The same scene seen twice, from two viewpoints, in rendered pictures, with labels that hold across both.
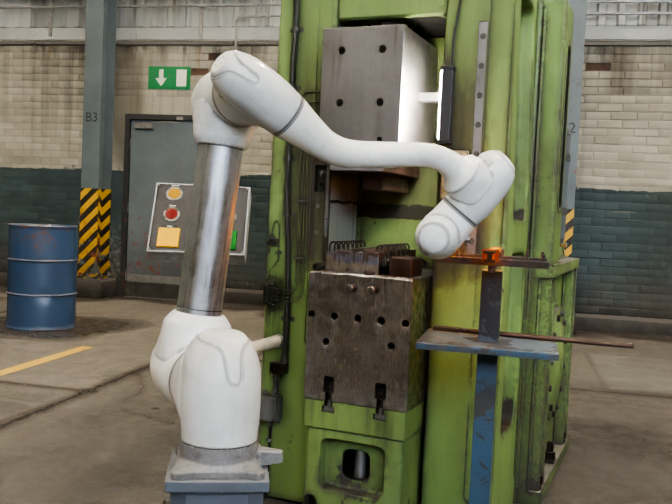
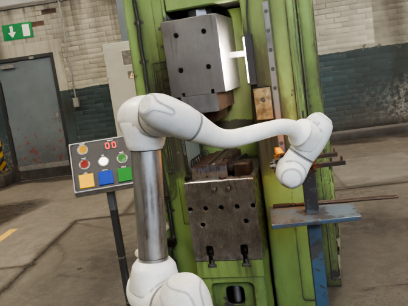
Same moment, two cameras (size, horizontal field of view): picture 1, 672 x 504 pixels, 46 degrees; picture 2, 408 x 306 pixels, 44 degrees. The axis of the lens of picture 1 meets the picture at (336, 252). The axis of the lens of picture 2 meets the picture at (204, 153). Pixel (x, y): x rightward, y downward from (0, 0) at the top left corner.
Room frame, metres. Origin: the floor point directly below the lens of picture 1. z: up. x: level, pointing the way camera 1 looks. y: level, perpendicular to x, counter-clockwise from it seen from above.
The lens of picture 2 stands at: (0.11, 0.28, 1.49)
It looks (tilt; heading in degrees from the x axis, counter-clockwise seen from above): 9 degrees down; 353
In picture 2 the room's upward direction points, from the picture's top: 8 degrees counter-clockwise
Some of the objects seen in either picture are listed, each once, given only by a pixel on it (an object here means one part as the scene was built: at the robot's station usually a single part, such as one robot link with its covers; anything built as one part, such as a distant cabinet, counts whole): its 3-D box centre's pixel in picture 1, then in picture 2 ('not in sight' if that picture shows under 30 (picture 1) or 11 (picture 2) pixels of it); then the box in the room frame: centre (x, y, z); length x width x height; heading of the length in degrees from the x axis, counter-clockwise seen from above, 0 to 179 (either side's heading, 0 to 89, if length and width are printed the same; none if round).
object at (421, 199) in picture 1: (415, 154); (227, 86); (3.24, -0.31, 1.37); 0.41 x 0.10 x 0.91; 67
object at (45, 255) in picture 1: (42, 275); not in sight; (6.90, 2.54, 0.44); 0.59 x 0.59 x 0.88
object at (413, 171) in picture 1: (377, 161); (209, 100); (2.96, -0.14, 1.32); 0.42 x 0.20 x 0.10; 157
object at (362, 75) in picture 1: (391, 94); (210, 55); (2.95, -0.18, 1.56); 0.42 x 0.39 x 0.40; 157
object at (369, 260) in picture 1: (372, 258); (217, 162); (2.96, -0.14, 0.96); 0.42 x 0.20 x 0.09; 157
